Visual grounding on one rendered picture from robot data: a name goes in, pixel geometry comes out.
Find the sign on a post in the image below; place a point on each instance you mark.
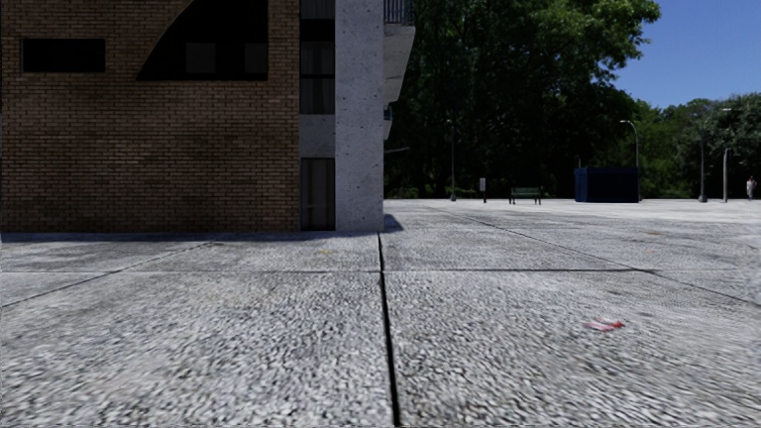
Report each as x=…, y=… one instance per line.
x=483, y=184

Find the green bench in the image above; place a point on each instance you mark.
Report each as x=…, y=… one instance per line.
x=525, y=192

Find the trees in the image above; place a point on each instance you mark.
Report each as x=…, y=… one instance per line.
x=511, y=71

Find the person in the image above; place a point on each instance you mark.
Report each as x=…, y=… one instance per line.
x=751, y=187

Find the red litter scrap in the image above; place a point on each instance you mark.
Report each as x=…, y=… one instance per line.
x=603, y=324

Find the blue booth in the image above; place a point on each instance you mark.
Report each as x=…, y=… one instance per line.
x=606, y=185

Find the brown brick building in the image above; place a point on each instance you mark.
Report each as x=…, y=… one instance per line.
x=148, y=148

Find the grey street lamp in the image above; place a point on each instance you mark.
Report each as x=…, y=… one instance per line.
x=452, y=166
x=725, y=178
x=702, y=172
x=636, y=142

